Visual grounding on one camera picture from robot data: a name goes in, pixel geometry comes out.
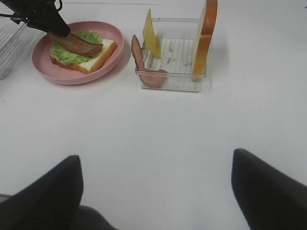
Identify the brown bacon strip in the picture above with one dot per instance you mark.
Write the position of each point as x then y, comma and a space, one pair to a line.
75, 44

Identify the clear left plastic tray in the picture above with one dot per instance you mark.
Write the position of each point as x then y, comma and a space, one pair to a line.
16, 44

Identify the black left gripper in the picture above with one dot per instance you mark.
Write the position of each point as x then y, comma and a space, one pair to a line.
40, 14

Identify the pink round plate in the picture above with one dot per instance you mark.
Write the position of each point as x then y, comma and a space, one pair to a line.
56, 74

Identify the bread slice in right tray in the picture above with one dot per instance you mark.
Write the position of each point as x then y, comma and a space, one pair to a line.
203, 37

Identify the clear right plastic tray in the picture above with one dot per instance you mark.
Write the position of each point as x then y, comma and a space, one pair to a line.
176, 39

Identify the green lettuce leaf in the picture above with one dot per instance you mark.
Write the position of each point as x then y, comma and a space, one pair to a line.
60, 54

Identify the clear plastic tray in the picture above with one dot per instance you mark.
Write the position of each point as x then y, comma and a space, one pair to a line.
16, 44
176, 39

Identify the bread slice from tray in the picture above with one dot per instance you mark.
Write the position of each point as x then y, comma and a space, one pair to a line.
94, 64

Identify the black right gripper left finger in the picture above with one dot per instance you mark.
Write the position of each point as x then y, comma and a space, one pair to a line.
52, 203

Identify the yellow cheese slice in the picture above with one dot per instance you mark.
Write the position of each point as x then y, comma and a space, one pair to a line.
150, 38

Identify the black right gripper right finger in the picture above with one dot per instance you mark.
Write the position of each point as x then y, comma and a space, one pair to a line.
268, 198

